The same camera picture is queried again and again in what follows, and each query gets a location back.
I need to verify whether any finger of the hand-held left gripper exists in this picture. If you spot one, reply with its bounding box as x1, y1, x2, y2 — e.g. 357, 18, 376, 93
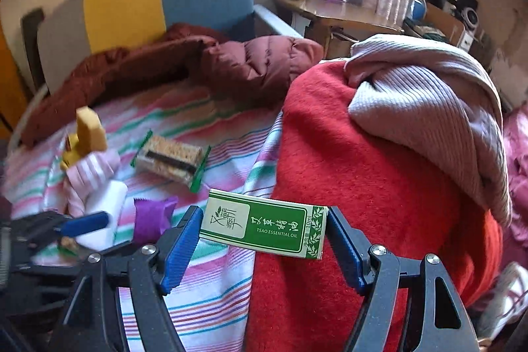
58, 211, 110, 238
12, 211, 72, 232

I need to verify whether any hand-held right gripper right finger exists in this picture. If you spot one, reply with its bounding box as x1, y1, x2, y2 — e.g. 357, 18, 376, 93
328, 206, 477, 352

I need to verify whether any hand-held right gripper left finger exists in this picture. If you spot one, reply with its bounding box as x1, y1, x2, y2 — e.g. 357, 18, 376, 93
49, 206, 205, 352

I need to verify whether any white foam block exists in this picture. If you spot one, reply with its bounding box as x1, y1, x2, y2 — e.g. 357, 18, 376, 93
74, 179, 128, 249

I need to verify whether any purple packet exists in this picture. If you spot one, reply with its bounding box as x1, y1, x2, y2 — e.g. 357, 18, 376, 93
133, 195, 179, 241

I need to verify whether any cream cardboard box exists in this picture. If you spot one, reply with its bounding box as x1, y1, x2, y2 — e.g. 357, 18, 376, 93
199, 189, 329, 260

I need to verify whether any yellow sponge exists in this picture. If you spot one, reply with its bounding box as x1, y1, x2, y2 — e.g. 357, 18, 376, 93
76, 107, 109, 152

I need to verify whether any pink striped cloth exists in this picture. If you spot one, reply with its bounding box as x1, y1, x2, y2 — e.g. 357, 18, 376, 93
66, 150, 122, 216

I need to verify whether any small yellow toy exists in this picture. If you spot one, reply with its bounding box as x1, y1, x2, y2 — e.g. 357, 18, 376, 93
60, 133, 89, 171

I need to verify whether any red blanket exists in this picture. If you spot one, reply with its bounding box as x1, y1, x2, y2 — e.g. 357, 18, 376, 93
243, 61, 506, 352

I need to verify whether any clear snack packet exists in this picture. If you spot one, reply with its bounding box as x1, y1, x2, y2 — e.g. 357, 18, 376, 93
130, 129, 212, 194

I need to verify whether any orange wooden wardrobe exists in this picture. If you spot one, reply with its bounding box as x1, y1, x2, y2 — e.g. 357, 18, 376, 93
0, 22, 29, 138

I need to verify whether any white pink sneaker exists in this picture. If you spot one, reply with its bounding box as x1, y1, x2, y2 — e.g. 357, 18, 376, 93
478, 261, 528, 340

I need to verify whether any black rolled mat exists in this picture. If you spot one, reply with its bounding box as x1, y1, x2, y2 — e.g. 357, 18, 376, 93
20, 8, 46, 97

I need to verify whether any mauve ribbed sweater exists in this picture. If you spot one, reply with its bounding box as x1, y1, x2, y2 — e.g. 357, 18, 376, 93
344, 34, 513, 227

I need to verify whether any magenta cloth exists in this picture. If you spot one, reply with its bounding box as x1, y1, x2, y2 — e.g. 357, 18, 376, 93
501, 102, 528, 254

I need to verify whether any dark red down jacket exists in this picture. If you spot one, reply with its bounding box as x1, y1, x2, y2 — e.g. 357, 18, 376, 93
20, 22, 324, 148

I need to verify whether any grey yellow blue headboard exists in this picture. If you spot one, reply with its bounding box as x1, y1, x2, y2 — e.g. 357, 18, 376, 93
37, 0, 258, 93

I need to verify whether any wooden desk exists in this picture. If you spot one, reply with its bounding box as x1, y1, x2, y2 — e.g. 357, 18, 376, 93
272, 0, 405, 60

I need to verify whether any brown cardboard box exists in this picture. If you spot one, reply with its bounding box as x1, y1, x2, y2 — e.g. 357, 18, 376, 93
423, 1, 467, 48

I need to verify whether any blue bucket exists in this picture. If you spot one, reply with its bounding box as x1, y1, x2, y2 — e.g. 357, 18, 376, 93
410, 0, 427, 23

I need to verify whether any grey bed rail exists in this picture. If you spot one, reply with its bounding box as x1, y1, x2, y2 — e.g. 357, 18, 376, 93
253, 5, 310, 39

